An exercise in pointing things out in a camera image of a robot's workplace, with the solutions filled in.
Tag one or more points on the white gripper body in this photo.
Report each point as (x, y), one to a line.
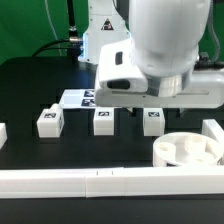
(119, 83)

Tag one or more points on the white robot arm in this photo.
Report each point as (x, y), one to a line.
(152, 60)

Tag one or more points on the white marker sheet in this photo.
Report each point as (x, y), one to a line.
(77, 99)

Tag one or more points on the white right fence bar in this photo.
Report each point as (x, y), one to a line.
(212, 129)

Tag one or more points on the white fence bar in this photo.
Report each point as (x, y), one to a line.
(3, 134)
(86, 183)
(212, 129)

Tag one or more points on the white front fence bar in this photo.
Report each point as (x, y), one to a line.
(86, 183)

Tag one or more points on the white left fence bar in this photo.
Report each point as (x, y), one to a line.
(3, 134)

